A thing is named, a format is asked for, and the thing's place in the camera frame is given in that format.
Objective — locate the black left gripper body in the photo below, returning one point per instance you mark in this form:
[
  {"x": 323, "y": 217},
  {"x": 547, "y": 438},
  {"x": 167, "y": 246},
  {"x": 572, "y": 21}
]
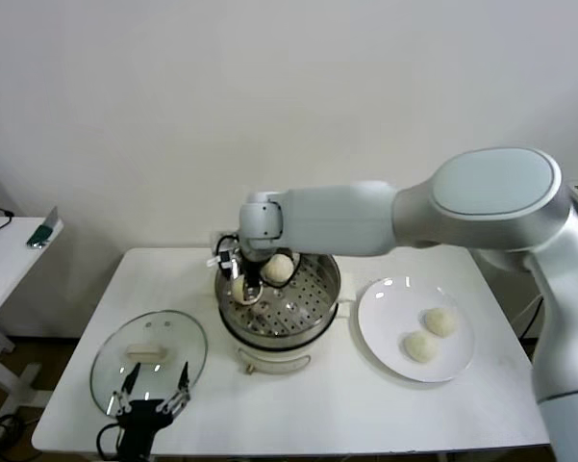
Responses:
[{"x": 144, "y": 418}]

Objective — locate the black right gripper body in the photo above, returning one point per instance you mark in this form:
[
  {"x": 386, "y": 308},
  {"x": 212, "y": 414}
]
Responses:
[{"x": 253, "y": 272}]

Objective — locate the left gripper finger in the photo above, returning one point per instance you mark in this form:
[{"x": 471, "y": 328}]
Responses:
[
  {"x": 184, "y": 377},
  {"x": 132, "y": 380}
]

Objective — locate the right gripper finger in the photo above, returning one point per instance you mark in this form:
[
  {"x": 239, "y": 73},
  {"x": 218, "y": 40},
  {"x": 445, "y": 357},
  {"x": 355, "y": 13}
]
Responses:
[{"x": 256, "y": 293}]

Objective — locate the white steamed baozi bun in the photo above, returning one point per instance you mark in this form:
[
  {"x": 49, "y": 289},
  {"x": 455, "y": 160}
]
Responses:
[
  {"x": 419, "y": 346},
  {"x": 275, "y": 270},
  {"x": 440, "y": 321},
  {"x": 238, "y": 290}
]

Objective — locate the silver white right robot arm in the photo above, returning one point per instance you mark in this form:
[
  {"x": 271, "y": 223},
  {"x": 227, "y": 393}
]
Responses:
[{"x": 341, "y": 221}]

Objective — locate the perforated steel steamer basket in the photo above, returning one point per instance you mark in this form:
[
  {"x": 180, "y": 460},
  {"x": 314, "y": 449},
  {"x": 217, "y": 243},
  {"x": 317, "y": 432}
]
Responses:
[{"x": 308, "y": 298}]

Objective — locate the stainless steel steamer pot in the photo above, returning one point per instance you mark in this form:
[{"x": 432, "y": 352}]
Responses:
[{"x": 269, "y": 358}]

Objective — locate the white side table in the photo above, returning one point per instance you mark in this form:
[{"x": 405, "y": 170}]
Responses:
[{"x": 9, "y": 269}]

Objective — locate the white round plate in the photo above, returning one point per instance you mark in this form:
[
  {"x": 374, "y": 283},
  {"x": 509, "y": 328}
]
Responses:
[{"x": 452, "y": 356}]

